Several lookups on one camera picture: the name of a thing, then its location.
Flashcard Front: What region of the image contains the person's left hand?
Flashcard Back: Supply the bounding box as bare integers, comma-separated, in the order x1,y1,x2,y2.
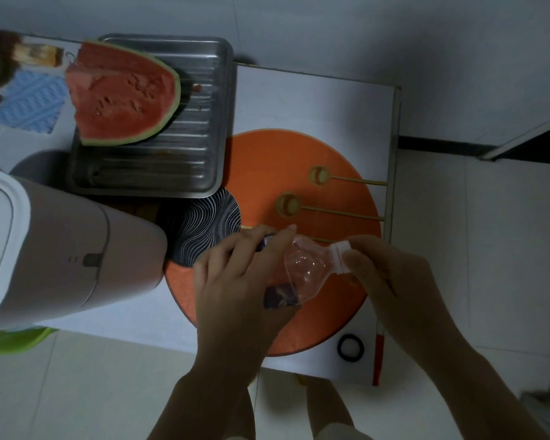
192,224,303,386

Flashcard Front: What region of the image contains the person's right hand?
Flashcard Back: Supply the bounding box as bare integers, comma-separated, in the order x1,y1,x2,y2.
341,235,468,367

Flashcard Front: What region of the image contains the plastic bottle purple label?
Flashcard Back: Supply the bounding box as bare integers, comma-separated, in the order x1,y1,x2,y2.
258,233,354,312

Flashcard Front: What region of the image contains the white lidded bin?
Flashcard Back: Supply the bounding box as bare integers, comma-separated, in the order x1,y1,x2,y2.
0,167,168,335

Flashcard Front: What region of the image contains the person's left forearm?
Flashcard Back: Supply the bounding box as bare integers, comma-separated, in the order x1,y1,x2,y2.
146,361,265,440

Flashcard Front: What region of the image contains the person's right forearm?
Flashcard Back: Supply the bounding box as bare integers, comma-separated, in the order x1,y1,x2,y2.
412,339,550,440

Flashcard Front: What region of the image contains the person's leg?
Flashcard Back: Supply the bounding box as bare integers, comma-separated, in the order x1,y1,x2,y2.
304,375,354,438

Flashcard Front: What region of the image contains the black patterned coaster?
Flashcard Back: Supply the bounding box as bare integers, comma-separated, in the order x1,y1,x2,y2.
158,186,243,269

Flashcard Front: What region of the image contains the orange round mat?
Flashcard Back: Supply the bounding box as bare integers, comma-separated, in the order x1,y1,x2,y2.
164,128,382,358

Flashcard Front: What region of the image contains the metal tray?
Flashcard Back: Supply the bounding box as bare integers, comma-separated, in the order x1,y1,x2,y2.
68,34,235,199

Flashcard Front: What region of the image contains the green trash bin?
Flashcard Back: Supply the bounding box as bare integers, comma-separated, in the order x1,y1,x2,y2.
0,327,59,356

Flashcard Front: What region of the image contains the watermelon slice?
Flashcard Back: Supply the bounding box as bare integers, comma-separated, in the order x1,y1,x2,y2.
65,38,182,147

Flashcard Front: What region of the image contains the blue knitted cloth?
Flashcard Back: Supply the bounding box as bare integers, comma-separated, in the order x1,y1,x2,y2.
0,68,70,135

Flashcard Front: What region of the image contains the orange snack packet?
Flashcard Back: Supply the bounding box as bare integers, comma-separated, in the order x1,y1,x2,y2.
12,40,65,68

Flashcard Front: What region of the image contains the black hair tie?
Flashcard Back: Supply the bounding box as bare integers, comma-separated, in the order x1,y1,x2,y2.
337,334,365,364

